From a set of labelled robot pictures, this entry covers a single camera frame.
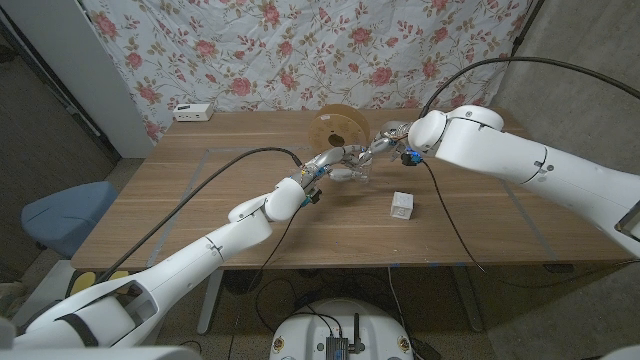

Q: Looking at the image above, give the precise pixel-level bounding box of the white board with yellow patches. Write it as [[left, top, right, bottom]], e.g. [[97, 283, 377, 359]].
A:
[[9, 259, 131, 326]]

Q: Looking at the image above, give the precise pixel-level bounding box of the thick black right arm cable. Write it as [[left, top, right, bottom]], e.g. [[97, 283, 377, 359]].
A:
[[418, 55, 640, 120]]

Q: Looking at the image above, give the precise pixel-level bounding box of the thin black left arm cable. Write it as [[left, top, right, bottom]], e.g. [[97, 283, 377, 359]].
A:
[[227, 202, 307, 360]]

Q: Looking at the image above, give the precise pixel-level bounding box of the clear medicine bottle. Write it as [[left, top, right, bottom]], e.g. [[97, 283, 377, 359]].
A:
[[356, 152, 374, 185]]

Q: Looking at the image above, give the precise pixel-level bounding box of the black round floor disc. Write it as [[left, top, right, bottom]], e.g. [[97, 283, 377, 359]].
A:
[[222, 269, 265, 295]]

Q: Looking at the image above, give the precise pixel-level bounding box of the white cube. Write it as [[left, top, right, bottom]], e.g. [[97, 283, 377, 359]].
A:
[[390, 191, 416, 221]]

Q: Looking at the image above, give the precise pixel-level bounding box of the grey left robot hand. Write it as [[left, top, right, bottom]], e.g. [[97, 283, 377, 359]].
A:
[[293, 144, 372, 194]]

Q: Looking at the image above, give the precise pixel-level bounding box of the blue padded stool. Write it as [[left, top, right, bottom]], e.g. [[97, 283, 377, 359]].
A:
[[20, 180, 120, 260]]

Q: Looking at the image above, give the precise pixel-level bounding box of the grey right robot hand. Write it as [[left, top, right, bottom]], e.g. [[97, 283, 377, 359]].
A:
[[367, 121, 415, 162]]

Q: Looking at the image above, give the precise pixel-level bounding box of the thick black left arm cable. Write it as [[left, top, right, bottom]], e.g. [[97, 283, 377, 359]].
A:
[[99, 146, 305, 284]]

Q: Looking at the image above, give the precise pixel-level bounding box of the grey table leg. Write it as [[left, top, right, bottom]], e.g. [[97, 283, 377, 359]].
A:
[[449, 264, 485, 333]]

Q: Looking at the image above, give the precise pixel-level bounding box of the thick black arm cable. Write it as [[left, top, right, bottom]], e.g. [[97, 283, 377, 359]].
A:
[[99, 146, 305, 284], [418, 55, 640, 120]]

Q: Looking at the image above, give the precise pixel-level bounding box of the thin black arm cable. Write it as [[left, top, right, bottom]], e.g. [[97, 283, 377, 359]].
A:
[[422, 160, 640, 290], [227, 202, 307, 360]]

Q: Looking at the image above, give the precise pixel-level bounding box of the white table leg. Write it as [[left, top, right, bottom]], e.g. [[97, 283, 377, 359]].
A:
[[196, 269, 225, 336]]

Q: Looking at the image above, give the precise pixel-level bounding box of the floral backdrop cloth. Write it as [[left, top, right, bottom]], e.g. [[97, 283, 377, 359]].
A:
[[79, 0, 531, 144]]

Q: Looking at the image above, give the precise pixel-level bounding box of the white wall panel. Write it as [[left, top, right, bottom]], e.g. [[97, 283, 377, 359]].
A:
[[0, 0, 155, 160]]

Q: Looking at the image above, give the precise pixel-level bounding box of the black electronics module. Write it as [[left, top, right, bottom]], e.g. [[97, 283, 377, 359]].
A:
[[325, 313, 366, 360]]

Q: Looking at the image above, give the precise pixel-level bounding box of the cardboard filament reel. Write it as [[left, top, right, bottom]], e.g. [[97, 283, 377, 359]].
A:
[[307, 103, 372, 156]]

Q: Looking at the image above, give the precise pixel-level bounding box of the white power strip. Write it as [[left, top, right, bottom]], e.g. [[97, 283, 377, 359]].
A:
[[172, 102, 215, 123]]

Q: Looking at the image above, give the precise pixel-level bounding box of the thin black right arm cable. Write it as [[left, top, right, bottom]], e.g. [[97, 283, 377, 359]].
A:
[[422, 160, 640, 290]]

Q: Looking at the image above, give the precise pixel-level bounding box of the black backdrop stand pole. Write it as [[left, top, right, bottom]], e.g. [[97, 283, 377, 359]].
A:
[[508, 0, 546, 64]]

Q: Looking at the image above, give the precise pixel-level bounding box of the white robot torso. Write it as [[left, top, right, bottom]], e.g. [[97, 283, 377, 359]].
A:
[[269, 298, 415, 360]]

